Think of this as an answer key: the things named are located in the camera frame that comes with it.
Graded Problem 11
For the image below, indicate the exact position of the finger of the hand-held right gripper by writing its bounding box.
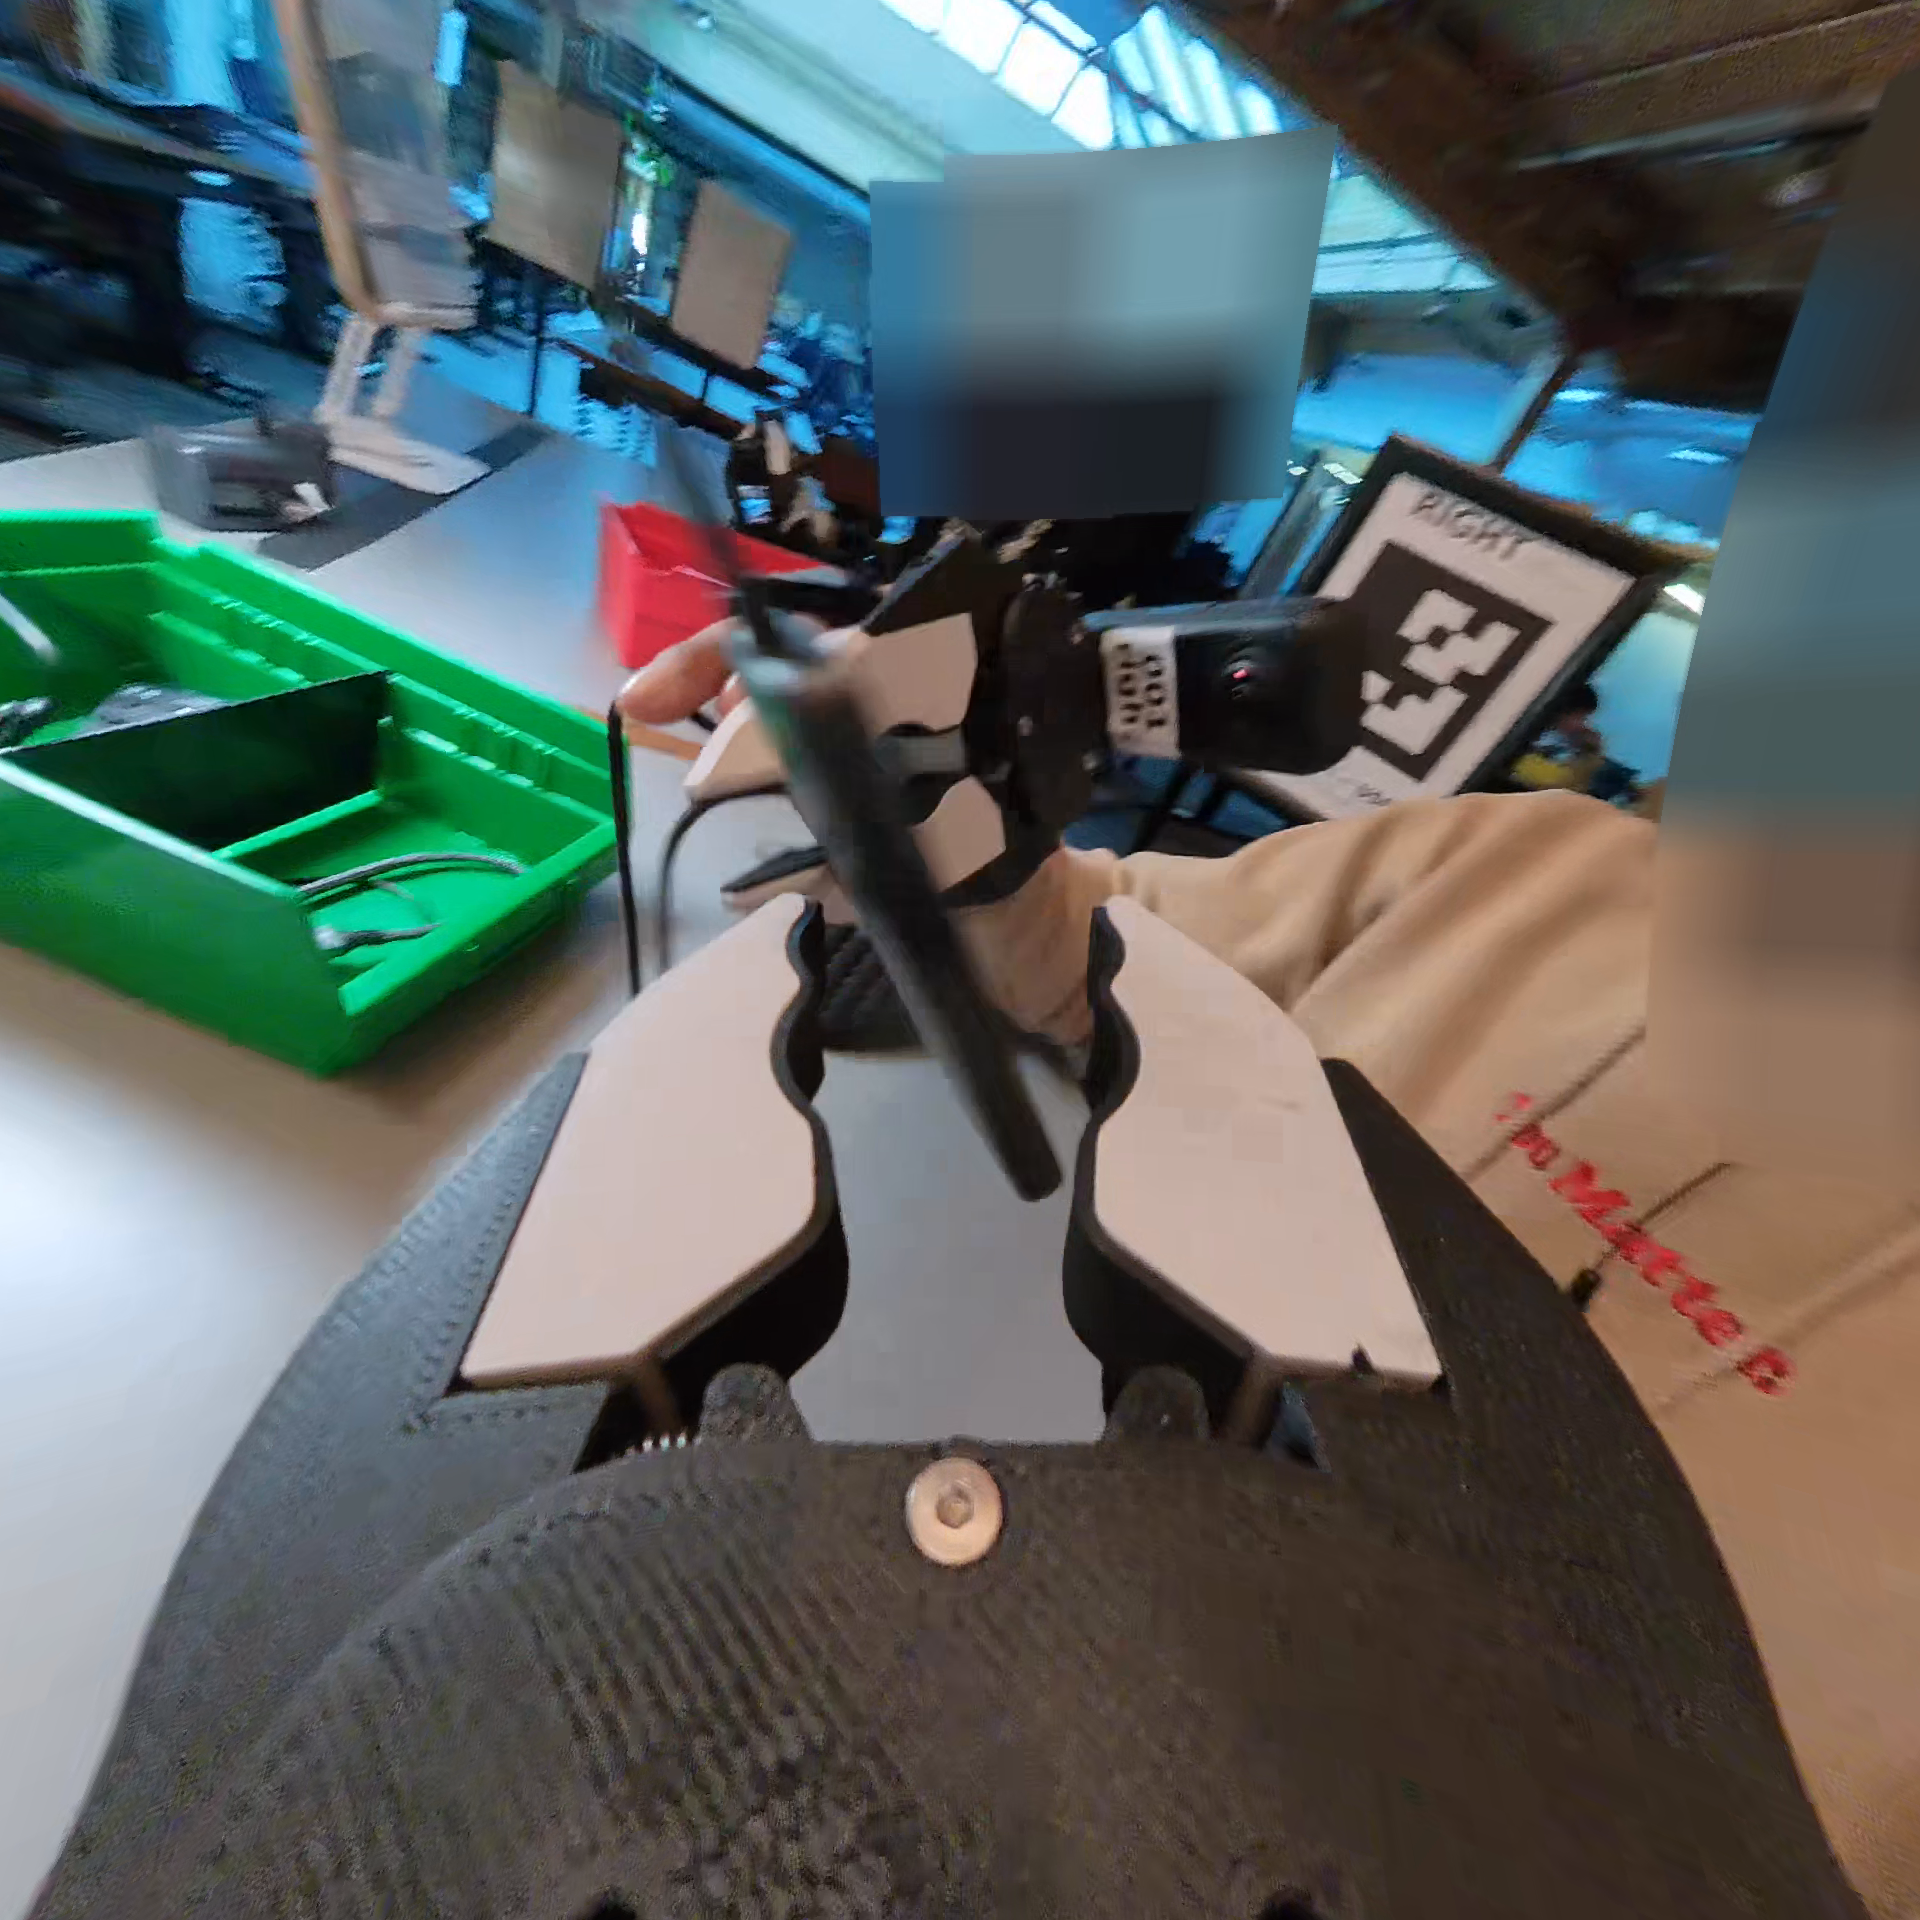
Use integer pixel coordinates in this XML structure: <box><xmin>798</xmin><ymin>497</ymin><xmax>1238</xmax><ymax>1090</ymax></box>
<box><xmin>901</xmin><ymin>773</ymin><xmax>1010</xmax><ymax>904</ymax></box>
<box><xmin>839</xmin><ymin>616</ymin><xmax>986</xmax><ymax>746</ymax></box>

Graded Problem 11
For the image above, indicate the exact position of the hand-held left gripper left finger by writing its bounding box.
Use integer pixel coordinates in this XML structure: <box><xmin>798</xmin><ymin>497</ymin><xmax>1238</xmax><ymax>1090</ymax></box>
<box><xmin>457</xmin><ymin>896</ymin><xmax>845</xmax><ymax>1450</ymax></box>

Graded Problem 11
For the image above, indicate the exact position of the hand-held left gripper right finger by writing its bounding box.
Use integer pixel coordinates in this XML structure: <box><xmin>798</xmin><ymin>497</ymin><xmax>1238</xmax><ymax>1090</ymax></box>
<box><xmin>1066</xmin><ymin>896</ymin><xmax>1446</xmax><ymax>1450</ymax></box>

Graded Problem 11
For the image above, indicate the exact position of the black USB hub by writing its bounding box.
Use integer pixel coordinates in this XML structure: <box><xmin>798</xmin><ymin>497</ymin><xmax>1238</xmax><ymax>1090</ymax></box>
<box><xmin>724</xmin><ymin>577</ymin><xmax>1070</xmax><ymax>1204</ymax></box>

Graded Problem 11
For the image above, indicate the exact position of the thick black hub cable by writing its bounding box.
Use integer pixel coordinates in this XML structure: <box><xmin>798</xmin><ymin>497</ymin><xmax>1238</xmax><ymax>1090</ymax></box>
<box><xmin>604</xmin><ymin>695</ymin><xmax>783</xmax><ymax>1001</ymax></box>

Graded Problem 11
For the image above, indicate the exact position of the green plastic bin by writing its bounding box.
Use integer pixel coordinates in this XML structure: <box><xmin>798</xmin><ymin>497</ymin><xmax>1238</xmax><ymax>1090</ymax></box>
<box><xmin>0</xmin><ymin>508</ymin><xmax>636</xmax><ymax>1076</ymax></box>

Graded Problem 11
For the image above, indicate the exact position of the person's right forearm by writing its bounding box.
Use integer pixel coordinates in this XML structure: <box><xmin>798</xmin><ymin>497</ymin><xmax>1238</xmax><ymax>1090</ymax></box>
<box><xmin>1110</xmin><ymin>787</ymin><xmax>1659</xmax><ymax>1081</ymax></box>

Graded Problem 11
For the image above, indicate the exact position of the person's right hand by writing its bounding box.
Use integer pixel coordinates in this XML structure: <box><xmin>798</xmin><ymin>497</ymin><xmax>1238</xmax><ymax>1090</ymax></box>
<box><xmin>618</xmin><ymin>618</ymin><xmax>1145</xmax><ymax>1056</ymax></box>

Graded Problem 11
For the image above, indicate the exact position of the black white marker board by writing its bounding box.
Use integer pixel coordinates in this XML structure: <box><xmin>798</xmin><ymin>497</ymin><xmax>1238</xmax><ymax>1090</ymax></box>
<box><xmin>1276</xmin><ymin>432</ymin><xmax>1670</xmax><ymax>826</ymax></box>

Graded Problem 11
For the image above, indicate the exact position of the red plastic bin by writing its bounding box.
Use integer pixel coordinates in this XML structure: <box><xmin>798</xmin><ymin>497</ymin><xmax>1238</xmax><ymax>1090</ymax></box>
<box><xmin>596</xmin><ymin>499</ymin><xmax>830</xmax><ymax>681</ymax></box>

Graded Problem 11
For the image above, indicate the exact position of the whiteboard on easel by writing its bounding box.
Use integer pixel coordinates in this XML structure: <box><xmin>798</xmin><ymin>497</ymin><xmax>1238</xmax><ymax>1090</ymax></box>
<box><xmin>668</xmin><ymin>181</ymin><xmax>799</xmax><ymax>373</ymax></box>
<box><xmin>486</xmin><ymin>59</ymin><xmax>626</xmax><ymax>290</ymax></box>

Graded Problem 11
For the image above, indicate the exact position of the black bin divider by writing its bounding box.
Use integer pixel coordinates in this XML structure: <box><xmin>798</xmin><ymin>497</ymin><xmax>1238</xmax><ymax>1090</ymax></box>
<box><xmin>0</xmin><ymin>669</ymin><xmax>397</xmax><ymax>859</ymax></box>

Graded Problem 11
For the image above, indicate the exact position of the wooden document stand white base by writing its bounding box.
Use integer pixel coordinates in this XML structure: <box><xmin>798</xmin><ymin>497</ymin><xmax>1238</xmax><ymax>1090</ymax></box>
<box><xmin>275</xmin><ymin>0</ymin><xmax>500</xmax><ymax>501</ymax></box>

